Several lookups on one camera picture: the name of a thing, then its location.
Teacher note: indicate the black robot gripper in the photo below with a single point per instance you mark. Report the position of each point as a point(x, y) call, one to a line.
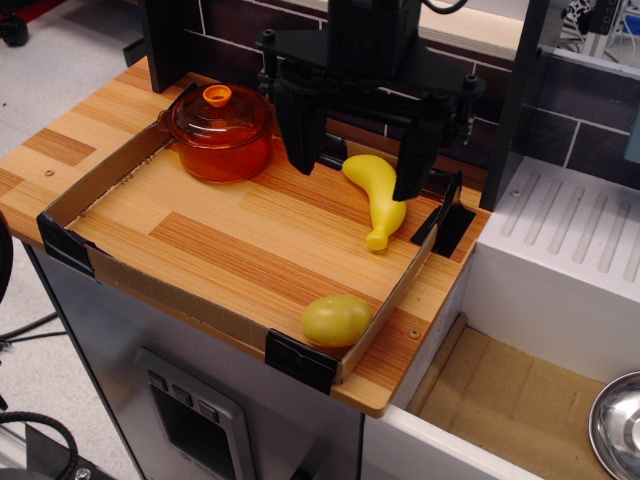
point(369, 62)

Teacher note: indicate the orange glass pot lid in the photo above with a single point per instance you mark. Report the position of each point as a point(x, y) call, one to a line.
point(219, 116)

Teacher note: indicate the orange glass pot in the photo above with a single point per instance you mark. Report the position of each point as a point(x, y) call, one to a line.
point(220, 163)

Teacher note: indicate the yellow toy banana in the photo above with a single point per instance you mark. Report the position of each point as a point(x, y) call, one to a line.
point(377, 178)

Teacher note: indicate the yellow toy potato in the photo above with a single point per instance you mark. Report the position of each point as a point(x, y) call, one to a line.
point(336, 321)

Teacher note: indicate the cardboard fence with black tape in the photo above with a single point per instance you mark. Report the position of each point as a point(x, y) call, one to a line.
point(243, 260)

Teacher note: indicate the white toy sink unit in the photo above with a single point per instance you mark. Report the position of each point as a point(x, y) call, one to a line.
point(544, 316)

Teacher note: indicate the grey toy dishwasher front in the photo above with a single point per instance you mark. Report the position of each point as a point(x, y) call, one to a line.
point(206, 428)

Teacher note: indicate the silver metal bowl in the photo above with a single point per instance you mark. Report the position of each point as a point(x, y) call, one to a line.
point(614, 427)

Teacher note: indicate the black vertical post right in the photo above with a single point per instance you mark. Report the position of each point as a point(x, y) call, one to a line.
point(501, 166)

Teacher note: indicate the black vertical post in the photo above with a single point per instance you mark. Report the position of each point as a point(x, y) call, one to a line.
point(163, 33)
point(501, 166)

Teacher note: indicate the black vertical post left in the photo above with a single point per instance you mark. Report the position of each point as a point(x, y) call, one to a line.
point(163, 33)

